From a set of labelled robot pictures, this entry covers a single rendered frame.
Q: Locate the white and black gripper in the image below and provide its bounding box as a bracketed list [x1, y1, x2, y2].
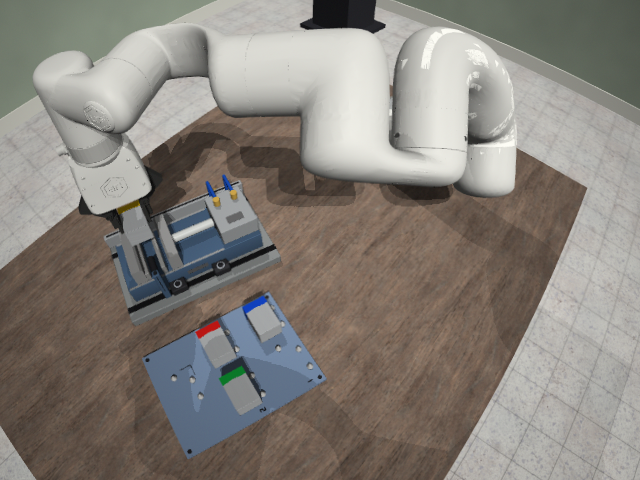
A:
[69, 133, 163, 234]

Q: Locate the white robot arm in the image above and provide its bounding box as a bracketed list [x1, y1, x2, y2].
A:
[32, 23, 517, 198]

